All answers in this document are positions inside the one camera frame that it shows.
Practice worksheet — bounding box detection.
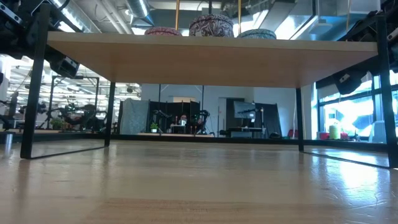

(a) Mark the black curtain partition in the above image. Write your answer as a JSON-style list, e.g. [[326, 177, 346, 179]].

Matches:
[[146, 100, 202, 134]]

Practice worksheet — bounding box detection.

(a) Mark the grey fabric panel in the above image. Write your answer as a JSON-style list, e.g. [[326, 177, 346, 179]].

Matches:
[[119, 98, 150, 135]]

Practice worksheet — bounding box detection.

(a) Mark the black metal rig frame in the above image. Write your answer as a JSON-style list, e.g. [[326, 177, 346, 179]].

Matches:
[[46, 75, 101, 130]]

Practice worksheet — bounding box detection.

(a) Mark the purple patterned candle tin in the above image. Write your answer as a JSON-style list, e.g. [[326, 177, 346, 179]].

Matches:
[[188, 13, 235, 39]]

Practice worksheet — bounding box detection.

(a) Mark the teal patterned candle tin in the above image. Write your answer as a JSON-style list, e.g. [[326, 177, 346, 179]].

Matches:
[[236, 28, 277, 40]]

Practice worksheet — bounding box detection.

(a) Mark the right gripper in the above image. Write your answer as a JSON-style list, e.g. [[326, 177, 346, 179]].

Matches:
[[337, 0, 398, 74]]

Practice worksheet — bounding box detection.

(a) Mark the pink patterned candle tin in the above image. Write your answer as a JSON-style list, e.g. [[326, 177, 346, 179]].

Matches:
[[144, 26, 183, 37]]

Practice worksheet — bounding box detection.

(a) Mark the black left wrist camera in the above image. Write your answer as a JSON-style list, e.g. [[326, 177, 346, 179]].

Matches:
[[47, 52, 81, 79]]

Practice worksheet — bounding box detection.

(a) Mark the background green potted plant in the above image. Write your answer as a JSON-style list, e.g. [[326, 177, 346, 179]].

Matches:
[[49, 117, 67, 131]]

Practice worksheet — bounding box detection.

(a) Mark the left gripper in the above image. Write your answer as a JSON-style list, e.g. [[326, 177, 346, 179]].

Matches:
[[0, 0, 60, 60]]

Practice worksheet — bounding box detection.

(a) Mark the green cylinder container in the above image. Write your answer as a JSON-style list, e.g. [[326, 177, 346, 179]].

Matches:
[[328, 124, 341, 141]]

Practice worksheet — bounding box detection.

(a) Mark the silver metal post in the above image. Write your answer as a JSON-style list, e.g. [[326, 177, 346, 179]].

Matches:
[[3, 131, 14, 154]]

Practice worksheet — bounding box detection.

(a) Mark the wall monitor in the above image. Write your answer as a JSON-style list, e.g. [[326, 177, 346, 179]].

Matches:
[[233, 101, 256, 119]]

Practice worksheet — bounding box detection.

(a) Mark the wooden riser shelf black frame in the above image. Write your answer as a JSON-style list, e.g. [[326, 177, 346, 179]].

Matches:
[[19, 2, 398, 169]]

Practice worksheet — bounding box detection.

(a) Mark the black low desk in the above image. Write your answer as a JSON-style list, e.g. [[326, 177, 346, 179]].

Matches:
[[219, 126, 264, 138]]

